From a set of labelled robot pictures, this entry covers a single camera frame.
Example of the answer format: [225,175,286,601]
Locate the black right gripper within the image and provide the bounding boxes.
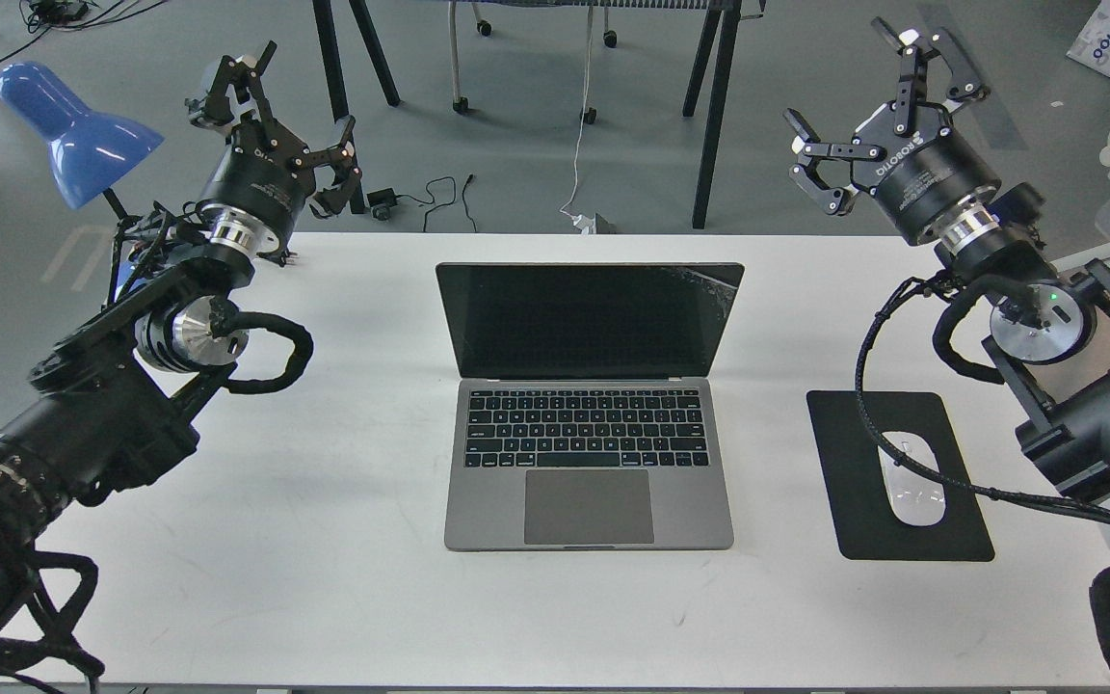
[784,16,1003,247]

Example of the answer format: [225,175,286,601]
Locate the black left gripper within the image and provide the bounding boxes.
[185,40,362,242]

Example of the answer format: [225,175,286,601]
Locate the grey laptop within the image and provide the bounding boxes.
[436,262,745,550]

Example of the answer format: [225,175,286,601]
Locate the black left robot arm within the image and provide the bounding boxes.
[0,42,361,691]

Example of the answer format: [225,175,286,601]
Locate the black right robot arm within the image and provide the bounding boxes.
[784,18,1110,524]

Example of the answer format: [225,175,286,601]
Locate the blue desk lamp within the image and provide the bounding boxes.
[0,62,164,221]

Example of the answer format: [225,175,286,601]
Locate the white computer mouse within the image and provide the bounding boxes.
[878,431,946,527]

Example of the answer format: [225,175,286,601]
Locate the black mouse pad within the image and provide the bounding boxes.
[806,390,993,562]

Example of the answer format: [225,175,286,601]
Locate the black power adapter cable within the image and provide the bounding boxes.
[366,173,480,233]

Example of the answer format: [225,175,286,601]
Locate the black table frame legs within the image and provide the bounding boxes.
[313,1,743,231]

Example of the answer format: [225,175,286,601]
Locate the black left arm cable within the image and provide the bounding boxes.
[208,299,315,396]

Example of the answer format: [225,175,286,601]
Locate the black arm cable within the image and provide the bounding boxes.
[854,275,1110,694]
[208,299,315,396]

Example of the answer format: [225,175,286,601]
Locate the black floor cables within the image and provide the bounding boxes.
[0,0,171,93]

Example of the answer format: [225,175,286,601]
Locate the white charger cable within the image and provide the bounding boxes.
[559,0,619,235]

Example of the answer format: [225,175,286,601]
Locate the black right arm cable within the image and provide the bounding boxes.
[854,275,1110,694]

